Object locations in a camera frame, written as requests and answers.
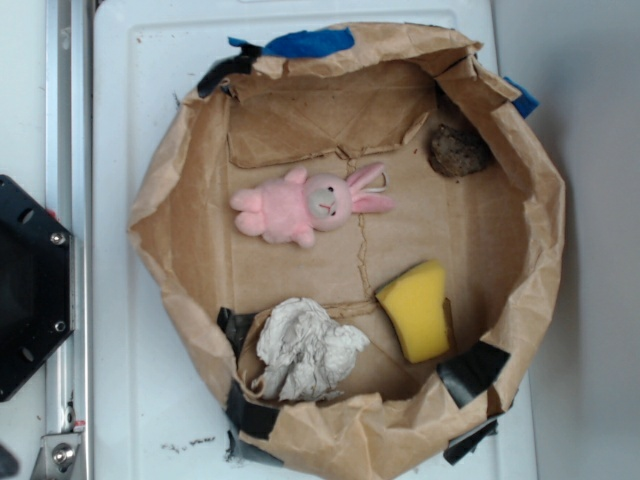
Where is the crumpled white paper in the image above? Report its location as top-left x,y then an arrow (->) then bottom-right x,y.
251,298 -> 370,402

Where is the brown paper bag bin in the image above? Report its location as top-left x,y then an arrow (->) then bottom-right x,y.
129,23 -> 565,479

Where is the pink plush bunny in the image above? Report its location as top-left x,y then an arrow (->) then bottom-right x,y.
230,162 -> 394,248

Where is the yellow sponge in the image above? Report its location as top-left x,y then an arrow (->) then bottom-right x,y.
375,260 -> 450,364

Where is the brown grey rock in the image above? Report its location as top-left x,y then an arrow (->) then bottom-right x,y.
429,124 -> 492,178

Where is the blue tape strip top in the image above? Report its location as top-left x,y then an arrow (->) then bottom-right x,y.
228,28 -> 355,59

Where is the blue tape strip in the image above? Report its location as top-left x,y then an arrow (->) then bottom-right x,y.
503,76 -> 540,119
228,28 -> 355,59

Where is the white plastic tray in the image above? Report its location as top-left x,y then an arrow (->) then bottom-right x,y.
91,0 -> 539,480

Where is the blue tape strip right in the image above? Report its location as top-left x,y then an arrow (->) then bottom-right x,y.
503,76 -> 540,119

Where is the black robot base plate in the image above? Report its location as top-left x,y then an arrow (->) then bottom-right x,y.
1,175 -> 73,402

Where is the aluminium frame rail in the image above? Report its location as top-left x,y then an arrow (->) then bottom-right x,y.
45,1 -> 96,479

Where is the metal corner bracket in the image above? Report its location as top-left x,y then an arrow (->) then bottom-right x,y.
30,432 -> 82,480

